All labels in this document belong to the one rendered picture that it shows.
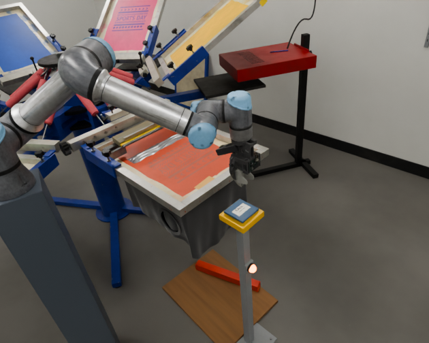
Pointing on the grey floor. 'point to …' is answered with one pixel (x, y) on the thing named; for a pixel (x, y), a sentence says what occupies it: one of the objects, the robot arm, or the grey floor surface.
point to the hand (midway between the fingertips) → (240, 182)
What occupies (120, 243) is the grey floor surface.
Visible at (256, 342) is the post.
